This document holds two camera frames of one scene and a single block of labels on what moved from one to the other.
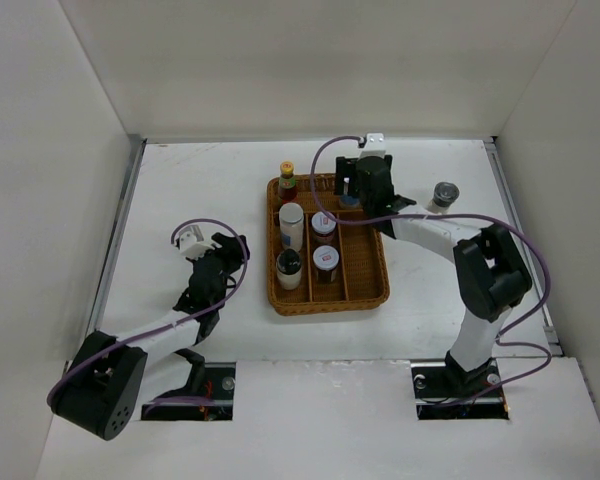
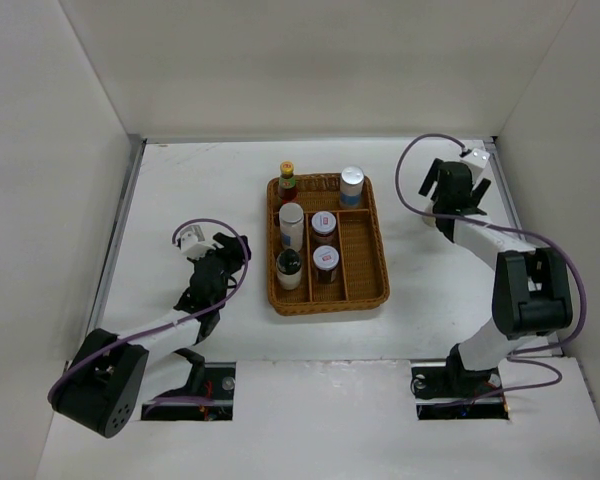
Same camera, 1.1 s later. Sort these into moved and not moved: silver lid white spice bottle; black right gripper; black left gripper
Moved: black right gripper
Not moved: silver lid white spice bottle; black left gripper
